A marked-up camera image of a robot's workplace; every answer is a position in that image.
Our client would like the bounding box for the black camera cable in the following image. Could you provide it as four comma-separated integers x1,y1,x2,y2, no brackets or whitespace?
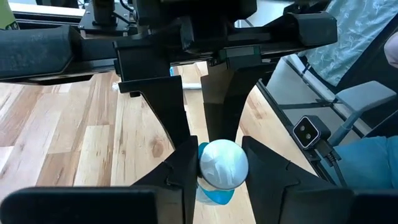
315,139,349,188

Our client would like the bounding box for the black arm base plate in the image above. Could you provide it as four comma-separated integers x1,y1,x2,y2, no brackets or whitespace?
77,2,139,35

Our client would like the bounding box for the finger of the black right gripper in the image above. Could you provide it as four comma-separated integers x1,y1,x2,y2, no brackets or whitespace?
200,45,269,142
114,37,192,150

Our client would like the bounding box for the green disinfecting wipes canister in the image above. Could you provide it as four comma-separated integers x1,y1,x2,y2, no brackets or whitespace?
0,0,20,31

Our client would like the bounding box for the black aluminium table frame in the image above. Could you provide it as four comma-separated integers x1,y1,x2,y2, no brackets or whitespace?
9,2,349,187

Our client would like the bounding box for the blue mouthwash bottle white cap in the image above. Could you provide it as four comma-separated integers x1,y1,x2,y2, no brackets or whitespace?
195,139,249,206

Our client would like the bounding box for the small black depth camera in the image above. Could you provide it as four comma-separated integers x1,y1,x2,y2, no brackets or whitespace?
292,114,332,151

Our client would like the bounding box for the grey chair armrest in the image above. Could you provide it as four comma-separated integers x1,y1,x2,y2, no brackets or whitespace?
328,80,398,147

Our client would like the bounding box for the teal floral fabric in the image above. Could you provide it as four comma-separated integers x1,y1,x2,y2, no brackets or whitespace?
297,0,398,87

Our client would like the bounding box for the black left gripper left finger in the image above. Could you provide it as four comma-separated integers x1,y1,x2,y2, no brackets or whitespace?
132,136,200,224

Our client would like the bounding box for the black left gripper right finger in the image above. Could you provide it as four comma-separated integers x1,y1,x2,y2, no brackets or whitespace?
241,136,355,224

